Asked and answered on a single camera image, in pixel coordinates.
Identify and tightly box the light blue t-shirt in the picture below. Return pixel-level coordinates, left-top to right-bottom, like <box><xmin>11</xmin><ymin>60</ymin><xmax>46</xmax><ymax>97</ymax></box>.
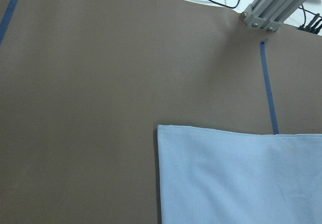
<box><xmin>157</xmin><ymin>125</ymin><xmax>321</xmax><ymax>223</ymax></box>

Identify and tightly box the brown table cover sheet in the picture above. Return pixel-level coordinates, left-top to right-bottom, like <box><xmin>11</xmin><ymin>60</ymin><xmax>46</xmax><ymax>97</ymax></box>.
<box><xmin>1</xmin><ymin>0</ymin><xmax>321</xmax><ymax>223</ymax></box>

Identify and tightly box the aluminium frame post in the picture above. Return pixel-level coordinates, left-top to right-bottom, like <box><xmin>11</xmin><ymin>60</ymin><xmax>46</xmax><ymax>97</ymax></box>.
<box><xmin>242</xmin><ymin>0</ymin><xmax>306</xmax><ymax>32</ymax></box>

